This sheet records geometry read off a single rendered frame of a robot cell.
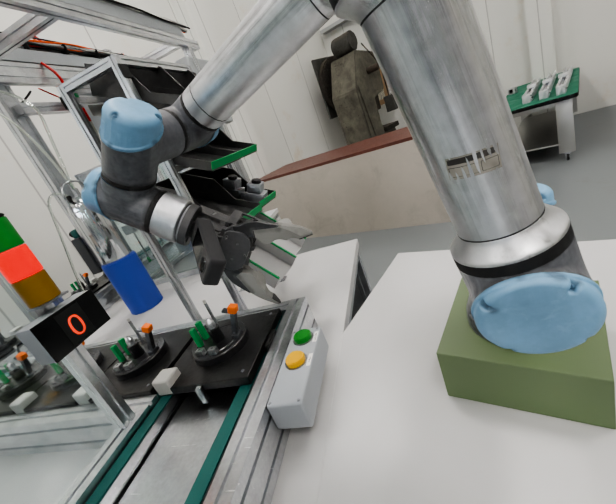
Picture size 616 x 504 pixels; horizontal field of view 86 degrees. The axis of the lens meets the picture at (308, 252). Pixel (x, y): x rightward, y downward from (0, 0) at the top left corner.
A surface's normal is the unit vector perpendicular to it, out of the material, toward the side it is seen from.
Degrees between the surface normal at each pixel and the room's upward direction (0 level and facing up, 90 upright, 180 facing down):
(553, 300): 101
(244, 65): 113
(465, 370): 90
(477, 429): 0
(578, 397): 90
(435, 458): 0
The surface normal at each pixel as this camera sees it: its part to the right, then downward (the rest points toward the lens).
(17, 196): 0.77, -0.07
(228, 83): -0.11, 0.75
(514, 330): -0.26, 0.61
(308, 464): -0.35, -0.87
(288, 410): -0.19, 0.43
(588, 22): -0.53, 0.48
